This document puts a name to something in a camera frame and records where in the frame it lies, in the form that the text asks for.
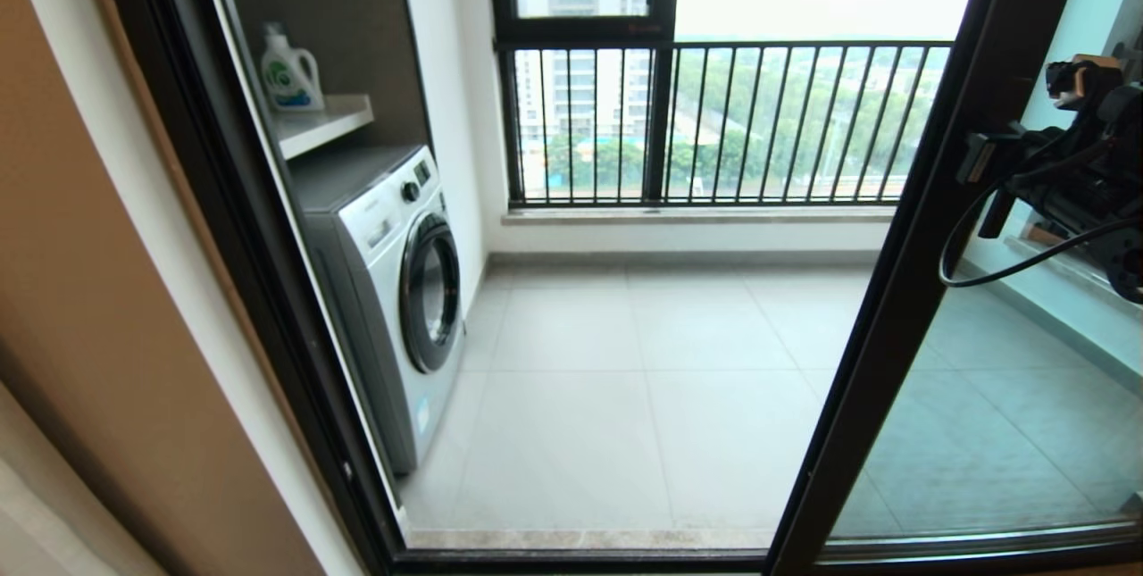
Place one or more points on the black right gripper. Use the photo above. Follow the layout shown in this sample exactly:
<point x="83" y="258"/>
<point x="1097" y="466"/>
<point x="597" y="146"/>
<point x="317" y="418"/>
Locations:
<point x="1067" y="174"/>

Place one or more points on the dark framed sliding glass door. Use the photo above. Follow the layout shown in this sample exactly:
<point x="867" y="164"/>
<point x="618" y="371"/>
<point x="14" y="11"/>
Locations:
<point x="897" y="308"/>

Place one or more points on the small stone window sill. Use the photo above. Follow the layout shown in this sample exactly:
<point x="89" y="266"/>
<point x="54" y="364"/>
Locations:
<point x="1080" y="286"/>

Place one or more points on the black metal balcony railing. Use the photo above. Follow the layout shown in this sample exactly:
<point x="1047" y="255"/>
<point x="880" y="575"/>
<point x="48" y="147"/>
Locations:
<point x="804" y="45"/>

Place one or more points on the long grey stone window sill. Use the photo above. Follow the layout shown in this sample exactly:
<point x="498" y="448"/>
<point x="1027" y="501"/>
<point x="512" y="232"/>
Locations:
<point x="714" y="216"/>

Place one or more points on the silver front-load washing machine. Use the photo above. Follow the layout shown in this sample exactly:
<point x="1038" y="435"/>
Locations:
<point x="384" y="228"/>

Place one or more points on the dark brown cabinet panel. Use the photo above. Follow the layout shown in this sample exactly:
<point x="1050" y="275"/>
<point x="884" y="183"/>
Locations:
<point x="357" y="22"/>

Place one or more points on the white shelf board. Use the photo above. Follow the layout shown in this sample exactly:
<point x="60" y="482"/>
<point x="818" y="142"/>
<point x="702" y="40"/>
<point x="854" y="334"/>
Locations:
<point x="321" y="125"/>

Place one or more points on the white laundry detergent bottle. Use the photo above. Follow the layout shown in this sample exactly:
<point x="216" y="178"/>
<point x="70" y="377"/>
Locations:
<point x="286" y="80"/>

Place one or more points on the right wrist camera brown tape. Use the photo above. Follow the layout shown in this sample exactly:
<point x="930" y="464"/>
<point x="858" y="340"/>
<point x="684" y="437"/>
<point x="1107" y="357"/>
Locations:
<point x="1085" y="76"/>

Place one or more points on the dark window frame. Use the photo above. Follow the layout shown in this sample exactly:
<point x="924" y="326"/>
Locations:
<point x="661" y="112"/>

